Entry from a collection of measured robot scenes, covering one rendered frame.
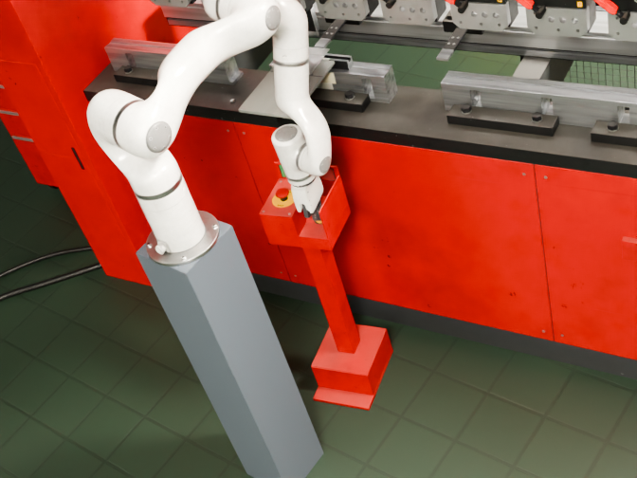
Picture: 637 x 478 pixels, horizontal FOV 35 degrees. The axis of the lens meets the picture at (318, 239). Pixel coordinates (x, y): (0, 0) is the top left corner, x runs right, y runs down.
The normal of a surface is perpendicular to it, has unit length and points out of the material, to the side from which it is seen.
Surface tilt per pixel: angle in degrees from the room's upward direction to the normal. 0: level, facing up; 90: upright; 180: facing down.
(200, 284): 90
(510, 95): 90
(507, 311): 90
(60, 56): 90
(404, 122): 0
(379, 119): 0
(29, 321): 0
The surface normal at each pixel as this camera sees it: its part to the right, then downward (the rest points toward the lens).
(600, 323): -0.46, 0.68
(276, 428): 0.78, 0.27
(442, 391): -0.23, -0.71
